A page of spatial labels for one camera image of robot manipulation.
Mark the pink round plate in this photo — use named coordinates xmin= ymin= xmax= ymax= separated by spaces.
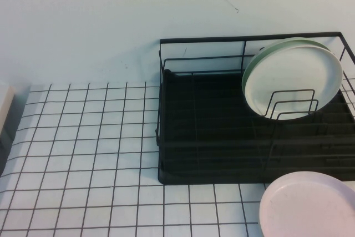
xmin=258 ymin=171 xmax=355 ymax=237

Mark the white box at left edge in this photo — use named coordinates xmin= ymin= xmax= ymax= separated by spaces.
xmin=0 ymin=85 xmax=17 ymax=138

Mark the pale green round plate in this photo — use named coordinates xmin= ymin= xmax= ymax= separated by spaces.
xmin=241 ymin=37 xmax=334 ymax=96

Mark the white black-grid table mat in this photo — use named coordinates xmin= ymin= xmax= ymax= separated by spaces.
xmin=0 ymin=70 xmax=355 ymax=237

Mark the white round plate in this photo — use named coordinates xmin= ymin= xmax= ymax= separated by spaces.
xmin=241 ymin=44 xmax=344 ymax=122

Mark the black plastic drain tray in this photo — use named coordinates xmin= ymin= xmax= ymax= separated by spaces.
xmin=157 ymin=68 xmax=355 ymax=186

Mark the black wire dish rack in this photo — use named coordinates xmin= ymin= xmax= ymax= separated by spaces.
xmin=154 ymin=31 xmax=355 ymax=177

